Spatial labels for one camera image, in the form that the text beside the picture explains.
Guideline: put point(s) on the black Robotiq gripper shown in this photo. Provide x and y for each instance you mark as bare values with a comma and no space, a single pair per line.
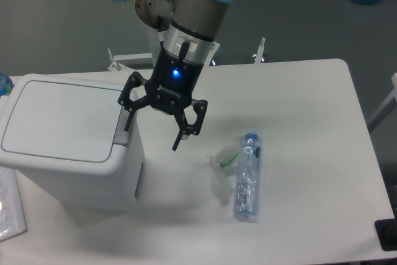
173,85

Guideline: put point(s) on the white push-lid trash can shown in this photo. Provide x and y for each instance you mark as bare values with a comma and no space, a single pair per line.
73,139

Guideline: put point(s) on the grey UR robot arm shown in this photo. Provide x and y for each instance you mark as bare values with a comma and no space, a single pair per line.
190,36

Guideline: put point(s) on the crumpled clear plastic wrapper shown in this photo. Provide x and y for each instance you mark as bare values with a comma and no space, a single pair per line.
222,171

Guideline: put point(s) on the clear plastic water bottle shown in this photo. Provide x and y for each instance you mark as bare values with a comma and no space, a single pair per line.
248,177

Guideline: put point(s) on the blue bottle at left edge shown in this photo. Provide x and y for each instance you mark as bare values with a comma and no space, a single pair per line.
6,84

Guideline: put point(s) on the white paper notepad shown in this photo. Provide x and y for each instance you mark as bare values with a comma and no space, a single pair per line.
13,222

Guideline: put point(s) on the black device at table edge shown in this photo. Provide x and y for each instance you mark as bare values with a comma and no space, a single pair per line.
386,231

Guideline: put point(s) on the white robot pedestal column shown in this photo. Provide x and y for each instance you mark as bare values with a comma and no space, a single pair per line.
157,16

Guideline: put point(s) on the white base frame with bolts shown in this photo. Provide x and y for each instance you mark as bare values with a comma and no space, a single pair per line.
146,60

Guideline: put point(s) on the white frame at right edge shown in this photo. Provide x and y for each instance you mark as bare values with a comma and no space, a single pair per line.
384,109

